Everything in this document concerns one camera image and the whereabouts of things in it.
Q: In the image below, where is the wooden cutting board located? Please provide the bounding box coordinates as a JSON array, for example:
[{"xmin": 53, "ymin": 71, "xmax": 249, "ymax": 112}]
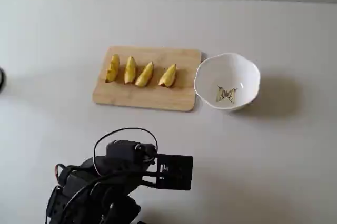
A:
[{"xmin": 91, "ymin": 46, "xmax": 203, "ymax": 113}]

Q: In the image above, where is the yellow apple slice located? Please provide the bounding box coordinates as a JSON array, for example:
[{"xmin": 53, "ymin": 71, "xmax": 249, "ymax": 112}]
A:
[
  {"xmin": 134, "ymin": 61, "xmax": 154, "ymax": 88},
  {"xmin": 105, "ymin": 53, "xmax": 120, "ymax": 84},
  {"xmin": 123, "ymin": 55, "xmax": 137, "ymax": 85}
]

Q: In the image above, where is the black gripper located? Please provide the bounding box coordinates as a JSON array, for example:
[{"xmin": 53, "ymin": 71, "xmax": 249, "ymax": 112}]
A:
[{"xmin": 105, "ymin": 140, "xmax": 158, "ymax": 172}]

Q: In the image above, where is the black cable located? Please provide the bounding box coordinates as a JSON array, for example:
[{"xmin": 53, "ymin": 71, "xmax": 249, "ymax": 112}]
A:
[{"xmin": 93, "ymin": 127, "xmax": 158, "ymax": 177}]

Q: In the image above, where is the red white servo wire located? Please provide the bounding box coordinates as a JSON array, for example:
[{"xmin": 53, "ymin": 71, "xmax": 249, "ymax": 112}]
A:
[{"xmin": 54, "ymin": 163, "xmax": 66, "ymax": 182}]

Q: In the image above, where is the black round object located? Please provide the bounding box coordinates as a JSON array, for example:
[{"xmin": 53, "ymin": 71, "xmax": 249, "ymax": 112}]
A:
[{"xmin": 0, "ymin": 67, "xmax": 6, "ymax": 93}]

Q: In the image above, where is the white bowl with butterfly print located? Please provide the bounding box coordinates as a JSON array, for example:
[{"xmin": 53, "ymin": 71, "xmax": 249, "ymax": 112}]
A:
[{"xmin": 193, "ymin": 52, "xmax": 261, "ymax": 111}]

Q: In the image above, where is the apple slice with red skin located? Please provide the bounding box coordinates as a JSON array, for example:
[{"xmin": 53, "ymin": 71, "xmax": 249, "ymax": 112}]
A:
[{"xmin": 158, "ymin": 63, "xmax": 177, "ymax": 88}]

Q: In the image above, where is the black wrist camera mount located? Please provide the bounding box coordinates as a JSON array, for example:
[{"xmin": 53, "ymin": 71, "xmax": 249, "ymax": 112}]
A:
[{"xmin": 142, "ymin": 154, "xmax": 194, "ymax": 191}]

